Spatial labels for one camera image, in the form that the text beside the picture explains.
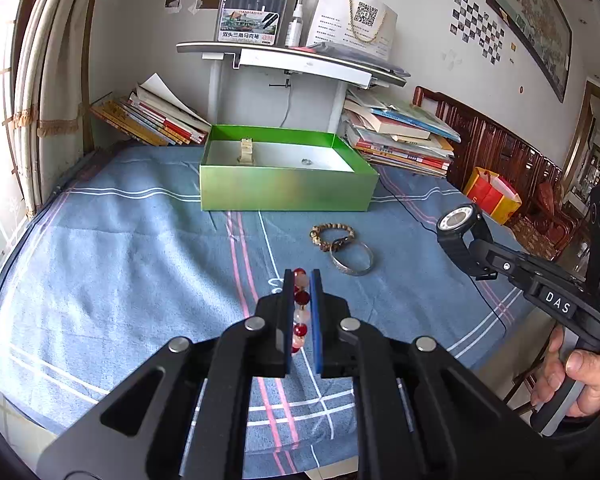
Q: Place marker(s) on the frosted window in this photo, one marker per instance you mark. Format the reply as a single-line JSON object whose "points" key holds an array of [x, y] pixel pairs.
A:
{"points": [[0, 160]]}

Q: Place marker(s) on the carved wooden bench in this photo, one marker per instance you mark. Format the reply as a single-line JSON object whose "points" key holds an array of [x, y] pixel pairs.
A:
{"points": [[500, 150]]}

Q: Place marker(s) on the white paper bag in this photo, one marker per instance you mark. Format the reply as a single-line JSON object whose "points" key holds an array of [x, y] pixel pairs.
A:
{"points": [[350, 20]]}

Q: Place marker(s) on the checkered wall stickers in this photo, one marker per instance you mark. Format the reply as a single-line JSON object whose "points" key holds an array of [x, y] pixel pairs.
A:
{"points": [[477, 27]]}

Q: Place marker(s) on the framed wall picture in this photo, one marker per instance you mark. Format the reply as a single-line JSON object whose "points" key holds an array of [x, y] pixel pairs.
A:
{"points": [[530, 15]]}

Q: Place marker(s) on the white spray bottle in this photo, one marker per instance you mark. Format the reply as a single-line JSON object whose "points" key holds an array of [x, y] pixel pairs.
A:
{"points": [[293, 30]]}

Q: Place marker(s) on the clear marker pen box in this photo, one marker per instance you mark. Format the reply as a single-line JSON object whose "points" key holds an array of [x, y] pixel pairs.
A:
{"points": [[247, 15]]}

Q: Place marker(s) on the leaning row of books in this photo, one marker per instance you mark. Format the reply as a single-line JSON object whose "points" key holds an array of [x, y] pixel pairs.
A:
{"points": [[150, 120]]}

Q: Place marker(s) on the yellow red gift bag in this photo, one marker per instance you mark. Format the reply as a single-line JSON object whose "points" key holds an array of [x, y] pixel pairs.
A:
{"points": [[490, 195]]}

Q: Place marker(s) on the black wrist watch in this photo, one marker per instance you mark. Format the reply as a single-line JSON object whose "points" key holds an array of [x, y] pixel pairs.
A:
{"points": [[455, 220]]}

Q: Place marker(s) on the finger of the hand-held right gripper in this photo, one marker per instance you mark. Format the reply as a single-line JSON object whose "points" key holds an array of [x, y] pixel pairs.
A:
{"points": [[500, 257]]}

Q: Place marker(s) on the white wrist watch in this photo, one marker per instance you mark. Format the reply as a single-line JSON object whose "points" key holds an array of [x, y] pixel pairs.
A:
{"points": [[246, 152]]}

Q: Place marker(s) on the wooden door frame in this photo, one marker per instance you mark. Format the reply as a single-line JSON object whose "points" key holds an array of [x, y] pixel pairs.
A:
{"points": [[587, 125]]}

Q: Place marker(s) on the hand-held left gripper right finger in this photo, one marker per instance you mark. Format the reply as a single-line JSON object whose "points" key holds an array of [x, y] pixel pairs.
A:
{"points": [[316, 320]]}

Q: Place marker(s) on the silver bangle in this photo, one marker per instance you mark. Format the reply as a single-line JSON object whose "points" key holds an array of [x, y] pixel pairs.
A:
{"points": [[350, 271]]}

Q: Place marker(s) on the dark plastic folder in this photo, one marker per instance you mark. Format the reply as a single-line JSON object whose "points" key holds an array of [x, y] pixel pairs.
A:
{"points": [[360, 57]]}

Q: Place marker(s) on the green cardboard box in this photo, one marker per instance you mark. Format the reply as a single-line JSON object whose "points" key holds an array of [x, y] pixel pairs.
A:
{"points": [[280, 190]]}

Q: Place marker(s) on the beige curtain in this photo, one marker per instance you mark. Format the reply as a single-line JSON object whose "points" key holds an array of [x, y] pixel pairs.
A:
{"points": [[55, 100]]}

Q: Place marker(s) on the white desk shelf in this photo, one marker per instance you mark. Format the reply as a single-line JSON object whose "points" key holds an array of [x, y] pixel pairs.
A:
{"points": [[300, 62]]}

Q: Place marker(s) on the person's right hand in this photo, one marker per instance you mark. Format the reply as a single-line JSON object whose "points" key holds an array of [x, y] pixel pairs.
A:
{"points": [[592, 380]]}

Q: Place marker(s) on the blue plaid cloth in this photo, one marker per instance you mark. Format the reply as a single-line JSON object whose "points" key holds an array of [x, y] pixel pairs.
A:
{"points": [[130, 260]]}

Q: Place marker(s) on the pile of books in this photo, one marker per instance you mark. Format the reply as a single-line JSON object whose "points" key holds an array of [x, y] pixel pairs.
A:
{"points": [[400, 135]]}

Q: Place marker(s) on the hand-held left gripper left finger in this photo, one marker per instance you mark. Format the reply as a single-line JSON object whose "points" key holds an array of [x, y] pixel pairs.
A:
{"points": [[285, 310]]}

